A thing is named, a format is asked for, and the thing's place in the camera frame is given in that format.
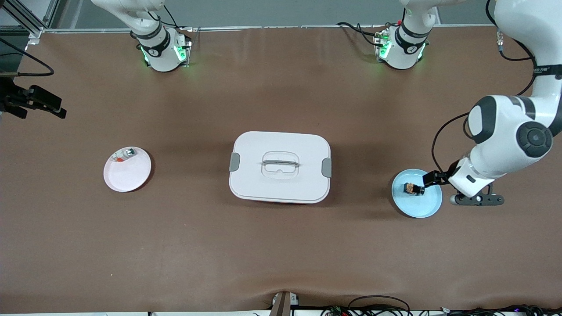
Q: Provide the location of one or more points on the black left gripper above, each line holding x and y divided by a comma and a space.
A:
441, 177

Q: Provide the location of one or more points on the pale pink round plate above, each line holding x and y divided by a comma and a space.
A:
127, 175

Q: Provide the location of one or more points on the aluminium frame extrusion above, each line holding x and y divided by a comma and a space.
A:
36, 31

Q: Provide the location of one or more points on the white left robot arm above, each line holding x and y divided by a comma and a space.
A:
496, 131

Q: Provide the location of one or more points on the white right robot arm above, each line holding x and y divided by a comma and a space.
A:
164, 61

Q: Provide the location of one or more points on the white lidded lunch box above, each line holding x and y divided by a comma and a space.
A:
281, 188

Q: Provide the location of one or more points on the camera mount post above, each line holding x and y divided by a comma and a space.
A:
283, 305

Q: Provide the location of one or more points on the orange black push-button switch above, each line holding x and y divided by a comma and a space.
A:
412, 188

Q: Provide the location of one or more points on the grey box latch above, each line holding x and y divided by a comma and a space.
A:
234, 162
327, 167

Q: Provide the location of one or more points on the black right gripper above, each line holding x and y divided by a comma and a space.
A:
12, 98

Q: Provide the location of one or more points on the light blue round plate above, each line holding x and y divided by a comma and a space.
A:
417, 206

